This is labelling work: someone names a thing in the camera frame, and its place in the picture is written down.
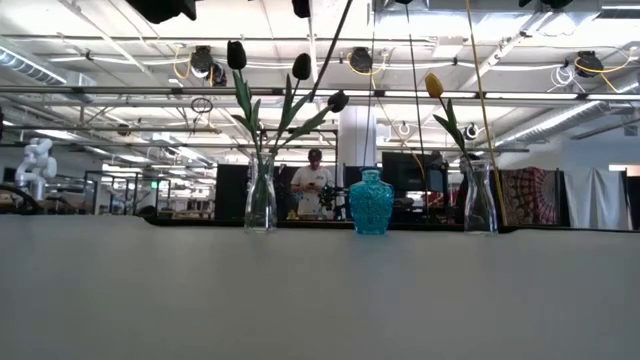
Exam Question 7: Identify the blue textured glass vase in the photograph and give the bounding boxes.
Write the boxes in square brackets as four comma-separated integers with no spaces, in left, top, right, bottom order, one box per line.
[348,167,396,236]

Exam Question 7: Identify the black computer monitor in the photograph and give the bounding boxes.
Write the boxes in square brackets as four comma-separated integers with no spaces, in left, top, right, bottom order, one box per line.
[382,151,449,194]

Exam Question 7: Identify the person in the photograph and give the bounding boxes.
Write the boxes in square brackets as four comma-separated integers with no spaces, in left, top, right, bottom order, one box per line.
[289,147,335,220]

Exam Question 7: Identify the black partition panel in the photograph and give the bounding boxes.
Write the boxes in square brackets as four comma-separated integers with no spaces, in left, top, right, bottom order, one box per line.
[214,163,251,221]

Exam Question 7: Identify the yellow artificial tulip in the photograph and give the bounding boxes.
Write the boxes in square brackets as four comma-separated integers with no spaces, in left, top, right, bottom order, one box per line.
[424,72,476,166]

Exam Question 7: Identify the red patterned tapestry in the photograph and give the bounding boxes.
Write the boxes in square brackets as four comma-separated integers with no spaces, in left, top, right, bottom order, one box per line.
[499,167,559,226]

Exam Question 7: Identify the black hanging cable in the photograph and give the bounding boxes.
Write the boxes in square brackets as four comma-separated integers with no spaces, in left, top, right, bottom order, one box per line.
[402,0,431,217]

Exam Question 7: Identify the clear glass vase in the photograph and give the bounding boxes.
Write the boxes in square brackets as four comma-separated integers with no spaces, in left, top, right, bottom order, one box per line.
[460,155,499,235]
[243,151,279,232]

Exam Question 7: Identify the white hanging cloth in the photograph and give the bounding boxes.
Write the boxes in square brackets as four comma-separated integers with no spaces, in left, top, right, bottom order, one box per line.
[563,168,626,230]

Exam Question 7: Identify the black device green lights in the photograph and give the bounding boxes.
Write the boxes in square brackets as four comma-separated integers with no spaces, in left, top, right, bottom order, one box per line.
[319,183,347,221]

